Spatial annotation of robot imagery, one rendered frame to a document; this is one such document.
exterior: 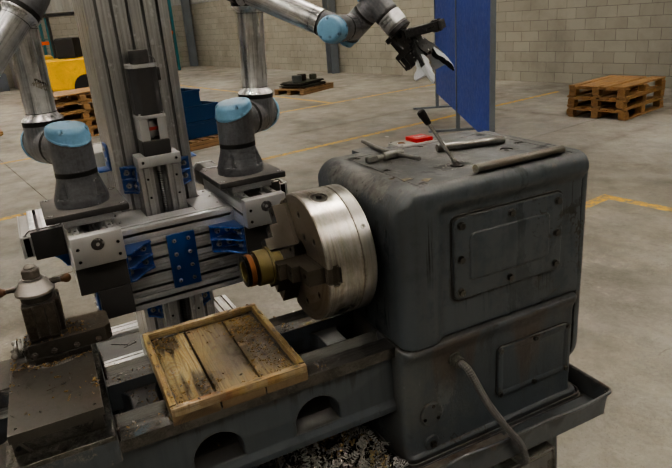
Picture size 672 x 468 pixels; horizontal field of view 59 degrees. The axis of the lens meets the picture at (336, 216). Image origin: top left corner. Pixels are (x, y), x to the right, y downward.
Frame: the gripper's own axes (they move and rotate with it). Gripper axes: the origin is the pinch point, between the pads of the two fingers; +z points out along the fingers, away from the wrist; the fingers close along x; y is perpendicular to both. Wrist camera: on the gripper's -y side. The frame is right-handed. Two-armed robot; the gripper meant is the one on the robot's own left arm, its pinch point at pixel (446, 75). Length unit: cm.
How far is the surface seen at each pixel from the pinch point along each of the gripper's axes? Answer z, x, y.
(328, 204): 8, 61, 12
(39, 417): 5, 125, 43
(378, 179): 11.1, 47.7, 6.8
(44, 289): -16, 108, 46
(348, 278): 24, 68, 16
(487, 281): 47, 41, 6
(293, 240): 9, 64, 26
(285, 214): 3, 61, 25
